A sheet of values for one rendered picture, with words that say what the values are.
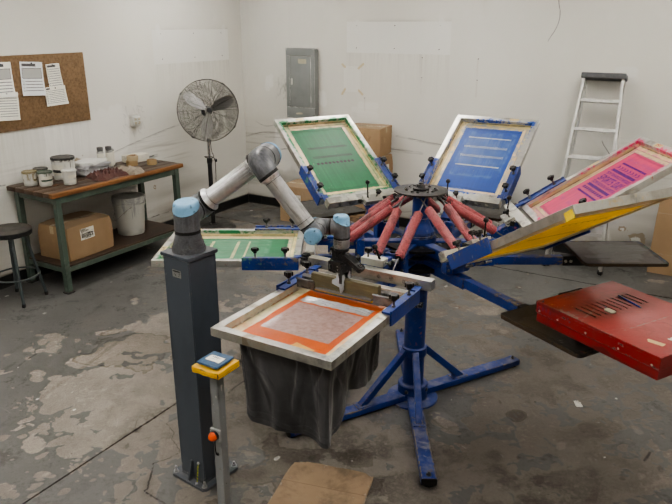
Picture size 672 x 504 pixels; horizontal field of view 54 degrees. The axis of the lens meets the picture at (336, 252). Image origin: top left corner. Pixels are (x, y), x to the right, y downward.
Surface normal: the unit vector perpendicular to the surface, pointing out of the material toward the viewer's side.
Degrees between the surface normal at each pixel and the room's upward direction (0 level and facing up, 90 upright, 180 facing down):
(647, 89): 90
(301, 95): 90
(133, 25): 90
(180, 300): 90
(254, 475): 0
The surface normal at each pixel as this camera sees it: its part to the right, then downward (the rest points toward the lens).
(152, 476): 0.00, -0.95
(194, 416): -0.59, 0.26
